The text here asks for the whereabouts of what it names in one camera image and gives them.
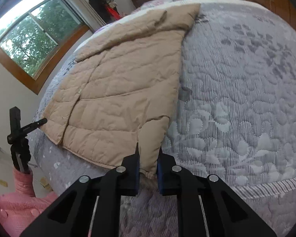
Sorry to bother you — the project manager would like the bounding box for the beige quilted down coat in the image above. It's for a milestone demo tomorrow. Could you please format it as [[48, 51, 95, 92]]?
[[41, 3, 200, 179]]

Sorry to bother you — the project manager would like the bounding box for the left wooden framed window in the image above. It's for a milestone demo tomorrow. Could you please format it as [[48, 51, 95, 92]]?
[[0, 0, 89, 94]]

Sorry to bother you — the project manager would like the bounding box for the pink quilted jacket sleeve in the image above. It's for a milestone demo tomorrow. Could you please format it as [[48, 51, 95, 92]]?
[[0, 169, 58, 236]]

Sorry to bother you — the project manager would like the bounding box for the left window curtain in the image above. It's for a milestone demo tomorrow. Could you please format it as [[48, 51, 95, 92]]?
[[65, 0, 106, 33]]

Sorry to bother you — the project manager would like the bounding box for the coat rack with clothes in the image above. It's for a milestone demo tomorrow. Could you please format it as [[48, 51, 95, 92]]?
[[89, 0, 122, 24]]

